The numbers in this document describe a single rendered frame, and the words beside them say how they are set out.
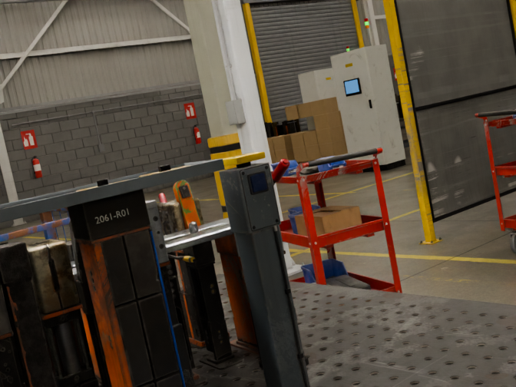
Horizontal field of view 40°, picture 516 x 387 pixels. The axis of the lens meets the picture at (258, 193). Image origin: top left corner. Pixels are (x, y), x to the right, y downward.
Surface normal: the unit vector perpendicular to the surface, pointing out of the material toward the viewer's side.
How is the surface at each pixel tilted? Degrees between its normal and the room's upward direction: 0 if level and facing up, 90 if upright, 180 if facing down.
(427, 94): 90
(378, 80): 90
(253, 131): 90
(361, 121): 90
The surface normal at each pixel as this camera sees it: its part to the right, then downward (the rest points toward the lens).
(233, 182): -0.82, 0.22
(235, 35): 0.59, -0.04
